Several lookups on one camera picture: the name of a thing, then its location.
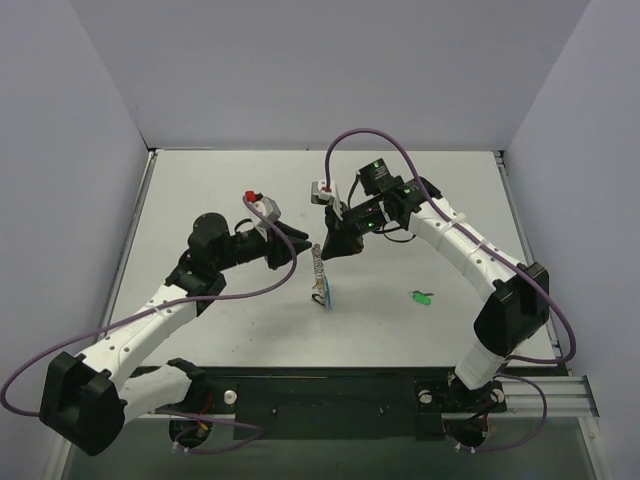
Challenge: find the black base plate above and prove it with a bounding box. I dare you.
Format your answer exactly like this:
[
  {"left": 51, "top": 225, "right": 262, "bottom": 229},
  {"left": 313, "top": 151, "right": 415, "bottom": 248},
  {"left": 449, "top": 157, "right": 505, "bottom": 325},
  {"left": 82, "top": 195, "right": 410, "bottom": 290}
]
[{"left": 162, "top": 367, "right": 506, "bottom": 445}]

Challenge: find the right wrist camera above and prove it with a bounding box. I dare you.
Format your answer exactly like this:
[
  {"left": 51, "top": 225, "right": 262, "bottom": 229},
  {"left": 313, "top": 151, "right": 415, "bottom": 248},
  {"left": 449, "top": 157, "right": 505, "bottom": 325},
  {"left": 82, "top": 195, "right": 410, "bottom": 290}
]
[{"left": 310, "top": 180, "right": 343, "bottom": 218}]

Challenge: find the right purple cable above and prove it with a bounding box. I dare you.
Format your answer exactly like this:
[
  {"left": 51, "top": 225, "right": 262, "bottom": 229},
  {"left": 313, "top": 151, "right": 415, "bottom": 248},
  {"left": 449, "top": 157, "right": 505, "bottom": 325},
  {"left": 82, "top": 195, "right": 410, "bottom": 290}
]
[{"left": 323, "top": 128, "right": 577, "bottom": 455}]

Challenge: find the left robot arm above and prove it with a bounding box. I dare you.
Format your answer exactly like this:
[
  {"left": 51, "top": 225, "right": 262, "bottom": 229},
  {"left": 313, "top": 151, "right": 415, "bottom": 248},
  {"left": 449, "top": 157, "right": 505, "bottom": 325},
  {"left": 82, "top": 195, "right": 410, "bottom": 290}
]
[{"left": 38, "top": 213, "right": 312, "bottom": 456}]

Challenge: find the purple cable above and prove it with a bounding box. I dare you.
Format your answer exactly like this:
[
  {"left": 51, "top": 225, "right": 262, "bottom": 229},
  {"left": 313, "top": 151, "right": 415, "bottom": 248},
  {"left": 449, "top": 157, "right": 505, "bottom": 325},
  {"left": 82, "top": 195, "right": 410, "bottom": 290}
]
[
  {"left": 323, "top": 128, "right": 577, "bottom": 455},
  {"left": 0, "top": 194, "right": 299, "bottom": 455}
]

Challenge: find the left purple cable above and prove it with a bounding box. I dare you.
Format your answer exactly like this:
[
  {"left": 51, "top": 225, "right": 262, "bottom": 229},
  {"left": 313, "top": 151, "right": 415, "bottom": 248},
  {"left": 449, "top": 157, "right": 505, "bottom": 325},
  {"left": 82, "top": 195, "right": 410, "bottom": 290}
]
[{"left": 0, "top": 194, "right": 299, "bottom": 455}]

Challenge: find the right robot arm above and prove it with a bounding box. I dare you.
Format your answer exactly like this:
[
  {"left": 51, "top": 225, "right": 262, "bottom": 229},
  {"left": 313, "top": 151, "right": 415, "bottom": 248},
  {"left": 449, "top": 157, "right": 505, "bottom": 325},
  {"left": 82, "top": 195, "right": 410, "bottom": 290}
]
[{"left": 311, "top": 159, "right": 549, "bottom": 409}]

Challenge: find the aluminium frame rail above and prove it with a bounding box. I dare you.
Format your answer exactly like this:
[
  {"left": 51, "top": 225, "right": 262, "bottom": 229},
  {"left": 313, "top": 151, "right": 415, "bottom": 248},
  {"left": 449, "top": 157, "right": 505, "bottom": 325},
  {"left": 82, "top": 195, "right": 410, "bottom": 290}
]
[{"left": 60, "top": 374, "right": 599, "bottom": 420}]

